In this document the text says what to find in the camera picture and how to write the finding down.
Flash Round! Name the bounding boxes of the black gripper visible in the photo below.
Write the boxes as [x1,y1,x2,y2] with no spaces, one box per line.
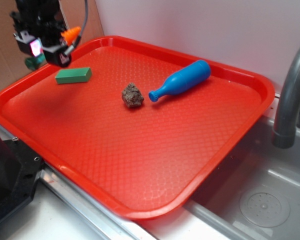
[9,0,72,68]

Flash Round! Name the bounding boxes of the orange toy carrot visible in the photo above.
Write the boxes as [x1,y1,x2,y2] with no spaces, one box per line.
[24,26,82,71]

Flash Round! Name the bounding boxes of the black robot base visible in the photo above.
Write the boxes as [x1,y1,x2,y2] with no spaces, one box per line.
[0,138,43,224]

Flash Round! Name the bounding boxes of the green rectangular block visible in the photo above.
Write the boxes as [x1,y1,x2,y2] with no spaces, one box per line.
[55,67,92,84]

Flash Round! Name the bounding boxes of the brown cardboard panel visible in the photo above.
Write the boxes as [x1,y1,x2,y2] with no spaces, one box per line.
[0,0,104,91]

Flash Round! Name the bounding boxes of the brown rock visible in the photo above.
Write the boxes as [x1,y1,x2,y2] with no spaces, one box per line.
[121,82,145,108]

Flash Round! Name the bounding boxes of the blue toy bottle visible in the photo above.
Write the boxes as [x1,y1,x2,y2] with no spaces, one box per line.
[148,59,212,102]

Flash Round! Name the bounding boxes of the grey sink faucet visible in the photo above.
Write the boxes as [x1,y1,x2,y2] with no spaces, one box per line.
[271,48,300,149]

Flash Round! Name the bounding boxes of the grey plastic sink basin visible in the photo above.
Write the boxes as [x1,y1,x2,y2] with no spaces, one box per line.
[185,117,300,240]

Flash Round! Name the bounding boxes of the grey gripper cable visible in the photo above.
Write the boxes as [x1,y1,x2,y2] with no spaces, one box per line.
[64,0,89,55]

